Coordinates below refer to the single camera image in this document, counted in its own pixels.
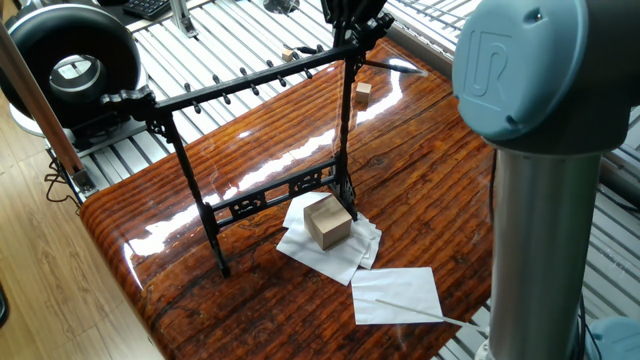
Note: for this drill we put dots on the large wooden block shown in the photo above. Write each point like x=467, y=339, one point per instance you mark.
x=327, y=222

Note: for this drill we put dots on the aluminium profile post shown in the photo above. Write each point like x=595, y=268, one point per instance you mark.
x=40, y=110

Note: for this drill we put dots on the thin metal utensil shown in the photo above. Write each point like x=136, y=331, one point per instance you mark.
x=400, y=67

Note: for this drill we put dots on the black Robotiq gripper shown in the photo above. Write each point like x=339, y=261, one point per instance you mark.
x=352, y=9

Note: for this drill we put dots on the small aluminium bracket stand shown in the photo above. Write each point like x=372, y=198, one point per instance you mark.
x=182, y=20

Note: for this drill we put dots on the wood grain table mat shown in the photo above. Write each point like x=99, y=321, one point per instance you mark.
x=400, y=200

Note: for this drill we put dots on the small wooden cube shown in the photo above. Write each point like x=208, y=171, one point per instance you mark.
x=363, y=93
x=287, y=55

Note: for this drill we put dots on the thin white zip tie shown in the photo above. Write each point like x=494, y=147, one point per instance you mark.
x=415, y=311

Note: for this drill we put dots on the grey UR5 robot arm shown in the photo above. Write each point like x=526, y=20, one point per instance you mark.
x=540, y=225

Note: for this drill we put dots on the single white paper sheet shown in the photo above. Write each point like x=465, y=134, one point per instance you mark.
x=395, y=285

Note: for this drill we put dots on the black keyboard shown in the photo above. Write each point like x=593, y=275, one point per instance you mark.
x=145, y=7

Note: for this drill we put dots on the black ornate pen rack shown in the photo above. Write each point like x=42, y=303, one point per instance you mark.
x=345, y=125

